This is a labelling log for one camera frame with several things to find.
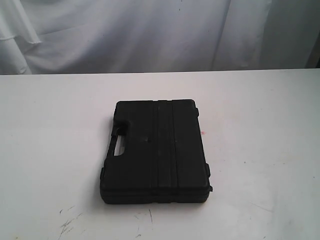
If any black plastic tool case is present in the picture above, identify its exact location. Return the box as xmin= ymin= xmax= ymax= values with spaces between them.
xmin=99 ymin=99 xmax=213 ymax=205

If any white backdrop curtain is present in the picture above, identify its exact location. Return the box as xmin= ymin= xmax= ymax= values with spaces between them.
xmin=0 ymin=0 xmax=320 ymax=75

